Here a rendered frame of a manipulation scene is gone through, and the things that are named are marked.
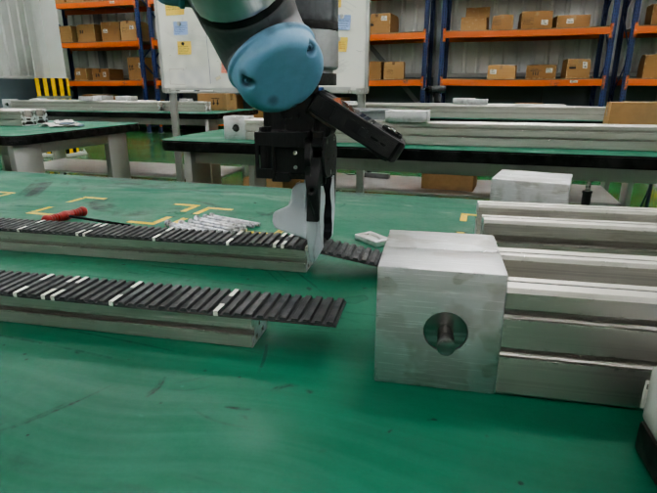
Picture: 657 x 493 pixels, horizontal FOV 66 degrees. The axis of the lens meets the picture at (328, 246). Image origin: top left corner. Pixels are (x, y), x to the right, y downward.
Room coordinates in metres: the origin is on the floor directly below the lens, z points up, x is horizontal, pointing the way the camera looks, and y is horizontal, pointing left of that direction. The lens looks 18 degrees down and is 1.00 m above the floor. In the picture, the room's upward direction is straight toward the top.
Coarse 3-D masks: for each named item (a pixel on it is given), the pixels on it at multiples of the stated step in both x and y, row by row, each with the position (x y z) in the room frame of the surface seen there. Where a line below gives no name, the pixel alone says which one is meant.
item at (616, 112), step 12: (204, 96) 4.85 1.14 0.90; (216, 96) 4.81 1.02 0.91; (228, 96) 4.83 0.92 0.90; (216, 108) 4.82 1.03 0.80; (228, 108) 4.82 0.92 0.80; (612, 108) 2.23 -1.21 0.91; (624, 108) 2.21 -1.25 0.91; (636, 108) 2.19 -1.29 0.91; (648, 108) 2.18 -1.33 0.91; (612, 120) 2.22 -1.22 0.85; (624, 120) 2.21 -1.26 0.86; (636, 120) 2.19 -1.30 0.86; (648, 120) 2.17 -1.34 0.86; (300, 180) 4.60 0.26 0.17; (432, 180) 3.94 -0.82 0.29; (444, 180) 3.91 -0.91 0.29; (456, 180) 3.88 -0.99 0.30; (468, 180) 3.84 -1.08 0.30
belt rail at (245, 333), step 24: (0, 312) 0.44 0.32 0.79; (24, 312) 0.44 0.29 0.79; (48, 312) 0.44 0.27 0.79; (72, 312) 0.44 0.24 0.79; (96, 312) 0.42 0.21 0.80; (120, 312) 0.42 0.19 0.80; (144, 312) 0.41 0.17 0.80; (168, 312) 0.41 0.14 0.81; (168, 336) 0.41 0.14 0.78; (192, 336) 0.40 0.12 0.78; (216, 336) 0.40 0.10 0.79; (240, 336) 0.40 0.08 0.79
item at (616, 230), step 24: (480, 216) 0.58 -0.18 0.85; (504, 216) 0.52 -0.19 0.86; (528, 216) 0.57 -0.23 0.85; (552, 216) 0.56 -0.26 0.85; (576, 216) 0.56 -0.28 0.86; (600, 216) 0.55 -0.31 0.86; (624, 216) 0.55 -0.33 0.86; (648, 216) 0.54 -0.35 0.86; (504, 240) 0.51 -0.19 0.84; (528, 240) 0.51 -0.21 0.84; (552, 240) 0.50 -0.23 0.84; (576, 240) 0.50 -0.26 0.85; (600, 240) 0.49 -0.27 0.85; (624, 240) 0.48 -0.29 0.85; (648, 240) 0.48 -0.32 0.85
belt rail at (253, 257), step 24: (0, 240) 0.68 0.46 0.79; (24, 240) 0.67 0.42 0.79; (48, 240) 0.65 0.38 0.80; (72, 240) 0.64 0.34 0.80; (96, 240) 0.64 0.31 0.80; (120, 240) 0.63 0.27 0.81; (216, 264) 0.60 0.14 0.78; (240, 264) 0.60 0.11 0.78; (264, 264) 0.59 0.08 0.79; (288, 264) 0.58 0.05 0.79
